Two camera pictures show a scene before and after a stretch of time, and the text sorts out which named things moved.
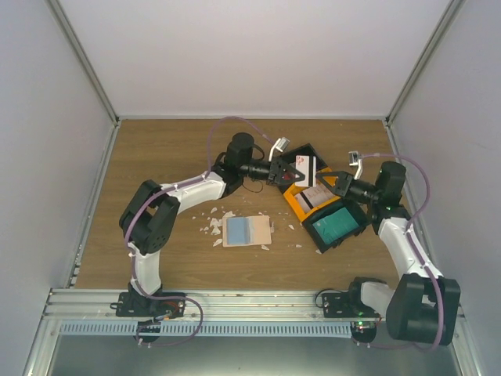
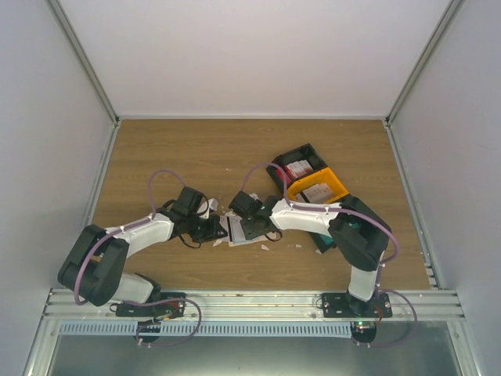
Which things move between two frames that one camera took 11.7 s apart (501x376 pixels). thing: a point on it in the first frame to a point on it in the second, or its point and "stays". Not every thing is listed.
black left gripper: [279, 168] to [214, 228]
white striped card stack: [305, 200] stays
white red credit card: [302, 164] to [238, 234]
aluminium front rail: [201, 306] stays
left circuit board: [148, 327] stays
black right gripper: [341, 186] to [248, 231]
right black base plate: [346, 305] stays
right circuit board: [363, 331] stays
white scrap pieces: [280, 145] to [205, 206]
